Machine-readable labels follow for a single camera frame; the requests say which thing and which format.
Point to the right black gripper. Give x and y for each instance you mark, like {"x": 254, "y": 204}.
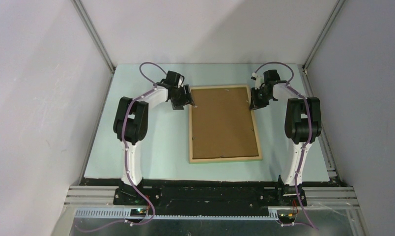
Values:
{"x": 254, "y": 103}

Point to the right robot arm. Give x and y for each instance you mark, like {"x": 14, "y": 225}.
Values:
{"x": 302, "y": 125}

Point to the aluminium frame rails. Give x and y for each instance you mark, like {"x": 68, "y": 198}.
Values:
{"x": 97, "y": 211}

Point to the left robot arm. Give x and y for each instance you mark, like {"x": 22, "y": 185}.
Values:
{"x": 131, "y": 123}

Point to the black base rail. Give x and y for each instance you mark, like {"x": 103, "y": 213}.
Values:
{"x": 207, "y": 198}

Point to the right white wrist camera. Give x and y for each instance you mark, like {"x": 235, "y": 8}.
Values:
{"x": 259, "y": 81}

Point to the brown backing board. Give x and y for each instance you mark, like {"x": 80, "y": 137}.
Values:
{"x": 223, "y": 122}

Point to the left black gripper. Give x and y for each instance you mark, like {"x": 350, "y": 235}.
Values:
{"x": 186, "y": 98}

